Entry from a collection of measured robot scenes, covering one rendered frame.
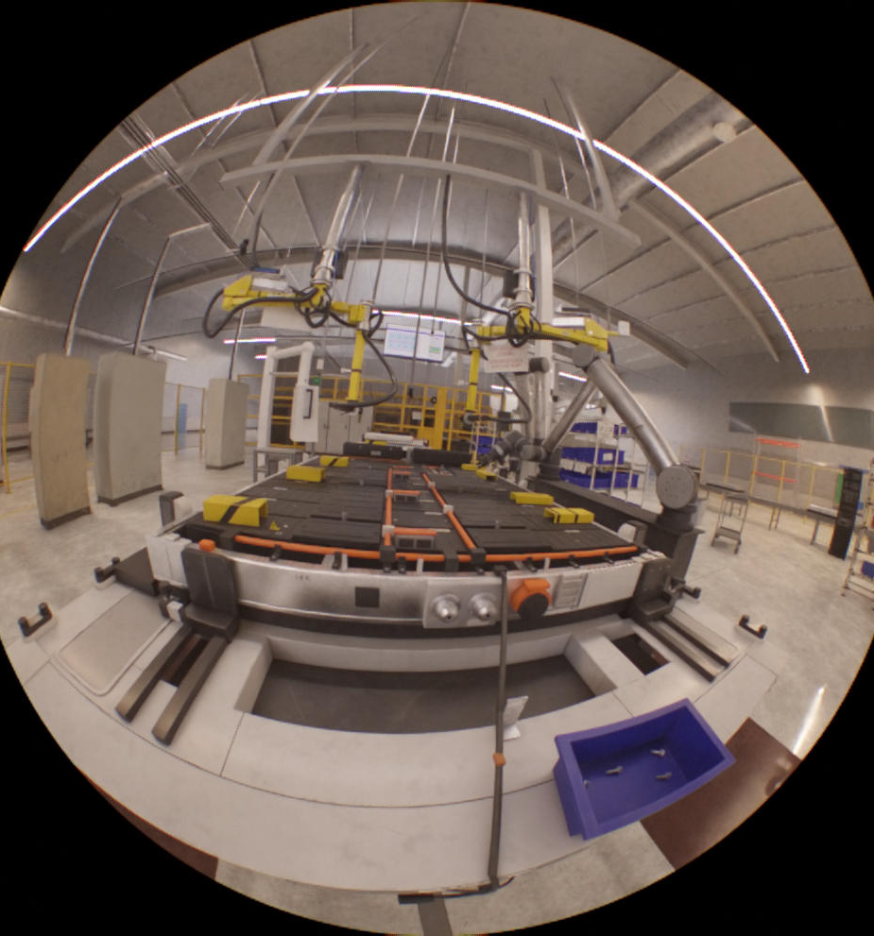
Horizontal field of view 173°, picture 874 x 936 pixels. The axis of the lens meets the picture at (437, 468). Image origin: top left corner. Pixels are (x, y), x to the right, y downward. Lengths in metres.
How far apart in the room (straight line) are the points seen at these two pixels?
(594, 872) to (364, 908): 0.72
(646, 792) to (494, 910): 0.86
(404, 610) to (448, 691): 0.19
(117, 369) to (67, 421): 1.05
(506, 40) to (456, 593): 9.45
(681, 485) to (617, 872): 1.59
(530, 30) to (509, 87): 2.03
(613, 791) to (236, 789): 0.46
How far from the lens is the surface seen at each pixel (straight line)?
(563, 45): 9.47
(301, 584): 0.55
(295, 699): 0.59
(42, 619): 0.83
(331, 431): 10.77
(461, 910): 1.26
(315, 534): 0.63
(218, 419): 7.27
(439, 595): 0.51
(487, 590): 0.53
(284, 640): 0.62
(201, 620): 0.63
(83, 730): 0.60
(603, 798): 0.48
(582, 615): 0.75
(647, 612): 0.82
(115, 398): 4.87
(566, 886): 1.35
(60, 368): 4.46
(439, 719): 0.57
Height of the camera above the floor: 1.24
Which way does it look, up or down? 7 degrees down
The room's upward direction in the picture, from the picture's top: 6 degrees clockwise
